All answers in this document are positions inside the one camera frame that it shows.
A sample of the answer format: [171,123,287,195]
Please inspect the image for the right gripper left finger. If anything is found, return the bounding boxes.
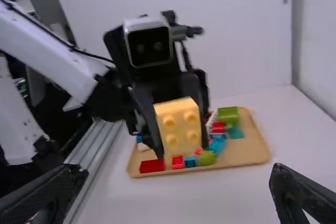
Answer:
[0,163,89,224]

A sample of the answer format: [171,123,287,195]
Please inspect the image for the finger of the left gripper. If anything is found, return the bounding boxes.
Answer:
[130,87,166,167]
[184,72,211,152]

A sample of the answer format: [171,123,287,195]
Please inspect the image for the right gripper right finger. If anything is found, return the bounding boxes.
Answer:
[269,162,336,224]

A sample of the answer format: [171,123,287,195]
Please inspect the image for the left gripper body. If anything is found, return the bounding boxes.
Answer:
[103,26,211,133]

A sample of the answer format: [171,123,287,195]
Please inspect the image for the yellow toy brick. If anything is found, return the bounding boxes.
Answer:
[153,97,204,161]

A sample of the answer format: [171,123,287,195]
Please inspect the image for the white toy brick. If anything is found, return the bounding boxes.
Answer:
[206,108,219,127]

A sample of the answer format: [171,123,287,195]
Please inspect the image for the large green toy brick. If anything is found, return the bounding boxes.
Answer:
[217,106,242,130]

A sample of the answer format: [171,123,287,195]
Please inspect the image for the small red toy brick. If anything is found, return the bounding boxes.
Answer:
[209,121,227,133]
[172,155,185,170]

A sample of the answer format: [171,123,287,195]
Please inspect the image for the silver rails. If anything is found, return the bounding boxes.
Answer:
[61,118,125,224]

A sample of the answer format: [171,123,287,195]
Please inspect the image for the blue toy brick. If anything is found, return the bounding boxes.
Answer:
[183,156,197,168]

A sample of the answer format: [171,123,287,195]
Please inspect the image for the tan tray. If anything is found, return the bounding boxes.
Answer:
[125,106,272,179]

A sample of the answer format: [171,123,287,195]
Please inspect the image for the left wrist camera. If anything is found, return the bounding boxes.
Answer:
[123,15,176,69]

